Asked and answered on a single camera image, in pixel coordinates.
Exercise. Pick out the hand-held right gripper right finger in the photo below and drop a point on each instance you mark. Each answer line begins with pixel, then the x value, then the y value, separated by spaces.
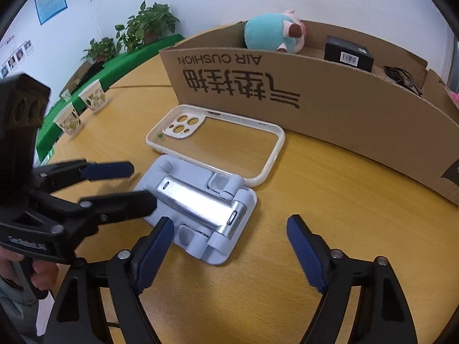
pixel 304 251

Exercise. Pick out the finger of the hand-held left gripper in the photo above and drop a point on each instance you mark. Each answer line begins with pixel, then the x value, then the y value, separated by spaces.
pixel 111 170
pixel 122 206

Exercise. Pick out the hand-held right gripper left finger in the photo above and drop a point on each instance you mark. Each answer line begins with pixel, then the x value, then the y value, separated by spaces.
pixel 154 254

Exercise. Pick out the white and silver phone stand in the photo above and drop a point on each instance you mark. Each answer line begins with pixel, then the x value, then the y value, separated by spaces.
pixel 193 197

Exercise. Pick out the long cardboard box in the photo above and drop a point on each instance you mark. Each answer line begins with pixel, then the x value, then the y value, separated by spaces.
pixel 340 122

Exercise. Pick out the person's left forearm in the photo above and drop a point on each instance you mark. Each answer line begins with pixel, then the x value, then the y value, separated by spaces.
pixel 14 308

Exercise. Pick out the wooden desktop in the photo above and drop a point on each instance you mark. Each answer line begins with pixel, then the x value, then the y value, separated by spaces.
pixel 322 186

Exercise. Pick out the person's left hand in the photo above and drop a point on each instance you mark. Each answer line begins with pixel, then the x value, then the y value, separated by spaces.
pixel 45 274

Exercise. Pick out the patterned paper cup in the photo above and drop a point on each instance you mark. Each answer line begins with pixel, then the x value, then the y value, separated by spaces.
pixel 93 96
pixel 66 95
pixel 70 120

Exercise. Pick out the small brown cardboard box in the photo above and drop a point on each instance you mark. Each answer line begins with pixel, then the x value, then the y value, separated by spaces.
pixel 77 77

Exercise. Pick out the white clear phone case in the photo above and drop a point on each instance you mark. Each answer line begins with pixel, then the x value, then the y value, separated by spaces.
pixel 179 122

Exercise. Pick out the small potted green plant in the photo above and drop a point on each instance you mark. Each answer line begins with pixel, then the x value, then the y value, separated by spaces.
pixel 102 46

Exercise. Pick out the green mat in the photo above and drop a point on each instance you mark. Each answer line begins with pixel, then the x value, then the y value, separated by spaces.
pixel 143 52

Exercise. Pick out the large potted green plant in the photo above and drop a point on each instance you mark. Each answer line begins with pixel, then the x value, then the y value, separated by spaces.
pixel 150 21

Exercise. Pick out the black packaging box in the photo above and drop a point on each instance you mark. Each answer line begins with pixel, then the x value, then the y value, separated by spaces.
pixel 344 48

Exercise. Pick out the teal and pink plush toy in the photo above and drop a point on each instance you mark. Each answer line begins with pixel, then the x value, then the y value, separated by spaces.
pixel 265 30

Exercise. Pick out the wall photo sheets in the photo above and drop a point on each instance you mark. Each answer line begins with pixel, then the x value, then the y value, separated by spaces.
pixel 16 59

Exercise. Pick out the blue wall notice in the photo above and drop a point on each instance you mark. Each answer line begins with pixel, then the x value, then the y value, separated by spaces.
pixel 50 3

